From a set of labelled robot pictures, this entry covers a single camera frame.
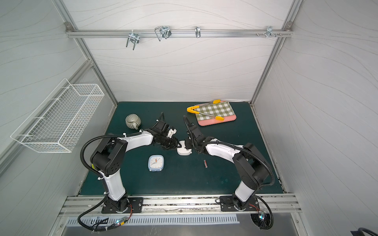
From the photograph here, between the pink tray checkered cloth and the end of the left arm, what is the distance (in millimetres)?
290

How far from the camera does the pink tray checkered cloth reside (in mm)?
1097

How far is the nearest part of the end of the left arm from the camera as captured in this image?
780 mm
